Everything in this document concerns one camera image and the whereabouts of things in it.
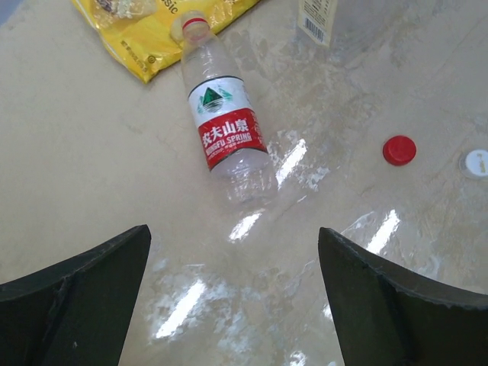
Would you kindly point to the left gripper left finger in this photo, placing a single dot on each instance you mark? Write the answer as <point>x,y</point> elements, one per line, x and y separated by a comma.
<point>78,311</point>

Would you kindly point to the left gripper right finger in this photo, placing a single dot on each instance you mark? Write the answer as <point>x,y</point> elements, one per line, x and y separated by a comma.
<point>385,314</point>

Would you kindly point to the small white bottle cap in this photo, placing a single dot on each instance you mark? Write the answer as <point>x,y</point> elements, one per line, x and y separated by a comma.
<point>473,164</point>

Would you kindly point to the red label water bottle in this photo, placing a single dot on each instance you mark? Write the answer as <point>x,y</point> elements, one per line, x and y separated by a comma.
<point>227,125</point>

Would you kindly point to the yellow chips bag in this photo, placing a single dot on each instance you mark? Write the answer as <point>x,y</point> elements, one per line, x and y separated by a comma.
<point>143,36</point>

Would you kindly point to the wide clear plastic bottle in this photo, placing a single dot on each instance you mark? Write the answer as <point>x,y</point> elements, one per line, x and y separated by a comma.
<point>343,29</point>

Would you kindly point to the red bottle cap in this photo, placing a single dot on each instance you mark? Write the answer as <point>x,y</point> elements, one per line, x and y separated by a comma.
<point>399,150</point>

